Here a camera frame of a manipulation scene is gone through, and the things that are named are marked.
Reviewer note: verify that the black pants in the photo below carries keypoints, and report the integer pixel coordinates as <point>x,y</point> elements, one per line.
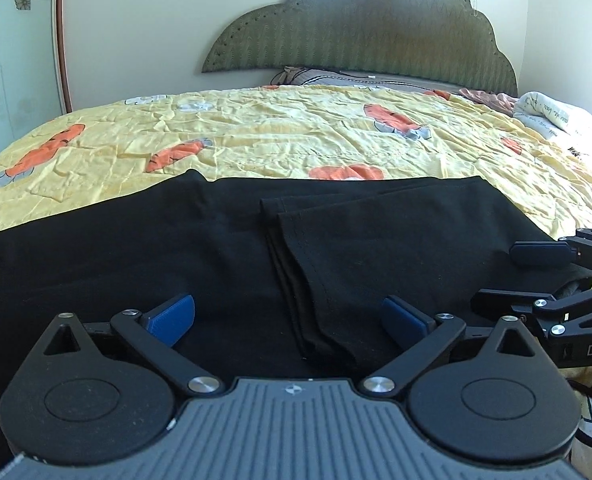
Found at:
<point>176,240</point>

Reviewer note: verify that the grey patterned pillow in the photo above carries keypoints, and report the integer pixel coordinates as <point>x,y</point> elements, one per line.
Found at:
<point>336,79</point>

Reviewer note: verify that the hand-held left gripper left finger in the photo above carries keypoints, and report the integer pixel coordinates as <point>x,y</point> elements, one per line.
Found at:
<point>173,318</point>

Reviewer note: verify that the pink cloth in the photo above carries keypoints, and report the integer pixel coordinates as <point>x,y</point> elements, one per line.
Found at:
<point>491,100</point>

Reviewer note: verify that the white printed cloth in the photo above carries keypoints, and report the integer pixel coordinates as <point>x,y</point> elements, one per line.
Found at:
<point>556,112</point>

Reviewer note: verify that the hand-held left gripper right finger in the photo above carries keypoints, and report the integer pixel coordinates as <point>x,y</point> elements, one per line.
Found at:
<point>401,321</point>

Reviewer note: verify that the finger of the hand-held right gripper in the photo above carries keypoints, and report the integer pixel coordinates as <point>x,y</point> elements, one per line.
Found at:
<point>526,302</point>
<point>536,254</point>

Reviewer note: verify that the green padded headboard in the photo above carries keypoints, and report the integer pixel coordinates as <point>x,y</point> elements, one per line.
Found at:
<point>376,25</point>

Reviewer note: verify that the yellow carrot print blanket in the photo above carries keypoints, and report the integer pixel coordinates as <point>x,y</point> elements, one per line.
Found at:
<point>286,130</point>

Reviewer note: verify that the white wardrobe door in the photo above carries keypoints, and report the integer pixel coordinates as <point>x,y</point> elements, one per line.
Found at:
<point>16,60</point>

